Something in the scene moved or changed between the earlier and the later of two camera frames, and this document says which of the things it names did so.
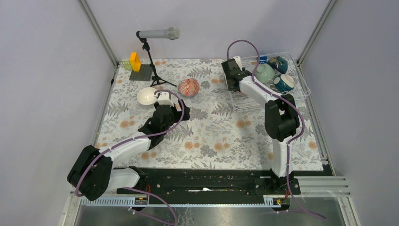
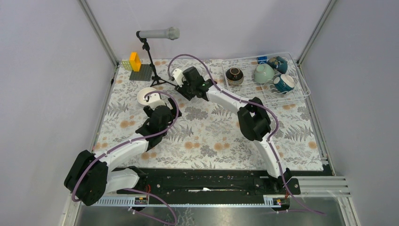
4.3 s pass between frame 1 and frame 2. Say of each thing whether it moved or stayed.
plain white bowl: stayed
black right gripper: moved
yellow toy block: stayed
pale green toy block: stayed
